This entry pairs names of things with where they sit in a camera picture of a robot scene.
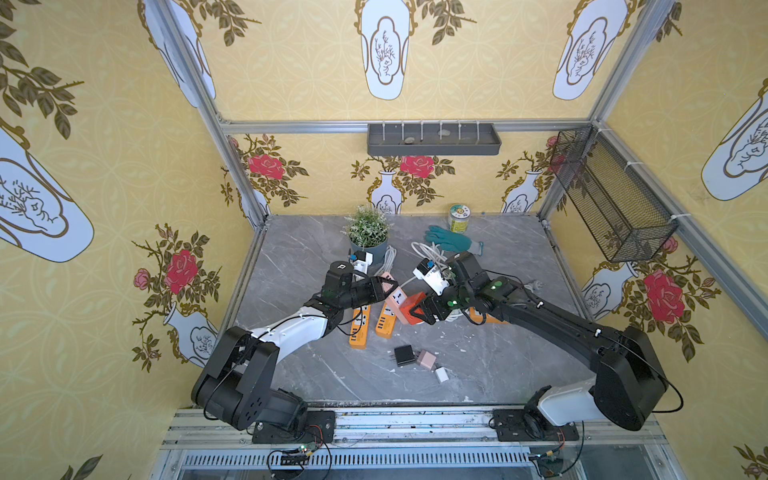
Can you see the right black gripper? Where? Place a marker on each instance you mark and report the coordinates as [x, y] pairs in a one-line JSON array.
[[437, 305]]

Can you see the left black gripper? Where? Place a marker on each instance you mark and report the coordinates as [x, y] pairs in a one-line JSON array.
[[372, 289]]

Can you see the red cube adapter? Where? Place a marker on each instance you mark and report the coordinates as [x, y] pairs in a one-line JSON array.
[[411, 309]]

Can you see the pink power strip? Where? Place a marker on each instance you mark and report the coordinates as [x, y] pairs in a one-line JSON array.
[[396, 288]]

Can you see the orange power strip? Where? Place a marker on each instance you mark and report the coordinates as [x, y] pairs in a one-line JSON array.
[[479, 318], [386, 322], [359, 328]]

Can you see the pink plug adapter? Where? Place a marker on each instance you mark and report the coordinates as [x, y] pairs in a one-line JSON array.
[[426, 360]]

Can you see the black plug adapter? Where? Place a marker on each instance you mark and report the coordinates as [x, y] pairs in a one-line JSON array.
[[404, 355]]

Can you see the small white plug adapter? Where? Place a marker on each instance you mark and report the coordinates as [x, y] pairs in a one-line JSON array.
[[442, 374]]

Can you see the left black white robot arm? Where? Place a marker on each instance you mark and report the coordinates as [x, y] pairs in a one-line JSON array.
[[235, 385]]

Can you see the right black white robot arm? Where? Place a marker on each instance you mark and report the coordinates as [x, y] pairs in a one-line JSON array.
[[629, 380]]

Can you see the potted green plant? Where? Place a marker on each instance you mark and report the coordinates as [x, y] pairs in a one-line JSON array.
[[367, 229]]

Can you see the green glove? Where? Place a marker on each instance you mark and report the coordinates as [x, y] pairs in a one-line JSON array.
[[452, 241]]

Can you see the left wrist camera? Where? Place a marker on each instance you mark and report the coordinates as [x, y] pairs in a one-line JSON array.
[[342, 274]]

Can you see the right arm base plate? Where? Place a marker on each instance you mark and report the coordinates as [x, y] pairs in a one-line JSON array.
[[519, 425]]

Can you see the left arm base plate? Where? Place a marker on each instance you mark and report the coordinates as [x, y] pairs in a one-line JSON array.
[[312, 425]]

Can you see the grey wall shelf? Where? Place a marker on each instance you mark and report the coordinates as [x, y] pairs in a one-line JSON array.
[[433, 138]]

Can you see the black wire basket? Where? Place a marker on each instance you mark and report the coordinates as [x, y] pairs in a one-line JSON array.
[[626, 218]]

